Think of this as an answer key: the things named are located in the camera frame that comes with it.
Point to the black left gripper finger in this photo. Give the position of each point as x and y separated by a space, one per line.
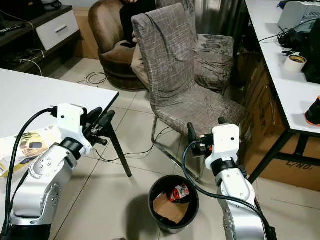
94 116
107 121

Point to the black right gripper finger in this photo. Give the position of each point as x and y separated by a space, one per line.
222 121
193 134

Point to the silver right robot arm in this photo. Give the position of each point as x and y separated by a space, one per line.
237 200

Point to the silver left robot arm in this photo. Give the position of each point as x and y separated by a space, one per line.
42 185

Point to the black round rubbish bin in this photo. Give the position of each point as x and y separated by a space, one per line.
191 217

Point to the black table leg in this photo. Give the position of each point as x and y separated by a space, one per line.
122 152

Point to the brown cardboard box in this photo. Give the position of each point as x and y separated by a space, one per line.
260 100

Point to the red crushed can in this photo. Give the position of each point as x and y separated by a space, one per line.
179 193

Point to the grey mottled covered chair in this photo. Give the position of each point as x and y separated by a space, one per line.
215 60

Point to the grey patterned covered chair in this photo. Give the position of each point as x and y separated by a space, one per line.
167 65

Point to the brown cardboard piece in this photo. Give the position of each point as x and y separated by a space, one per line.
169 209

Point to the yellow white plastic packet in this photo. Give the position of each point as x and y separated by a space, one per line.
20 150

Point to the brown round armchair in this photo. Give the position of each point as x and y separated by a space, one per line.
105 32

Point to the orange black shoe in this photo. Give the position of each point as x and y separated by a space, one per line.
314 112

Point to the white tape roll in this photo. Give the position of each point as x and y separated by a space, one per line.
295 63

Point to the dark cabinet with white drawer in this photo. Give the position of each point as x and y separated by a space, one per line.
57 30

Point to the grey curtain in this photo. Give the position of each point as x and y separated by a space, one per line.
220 17

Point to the seated person in black top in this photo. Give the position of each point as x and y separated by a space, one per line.
130 17

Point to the black box on desk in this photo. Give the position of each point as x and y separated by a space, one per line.
312 57

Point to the grey printer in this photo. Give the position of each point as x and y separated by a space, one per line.
297 15

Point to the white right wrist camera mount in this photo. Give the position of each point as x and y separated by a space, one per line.
224 142

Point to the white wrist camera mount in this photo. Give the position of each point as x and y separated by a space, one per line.
224 142
71 122

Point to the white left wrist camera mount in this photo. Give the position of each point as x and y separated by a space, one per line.
71 122

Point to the black desk frame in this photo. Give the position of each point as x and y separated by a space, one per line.
267 160

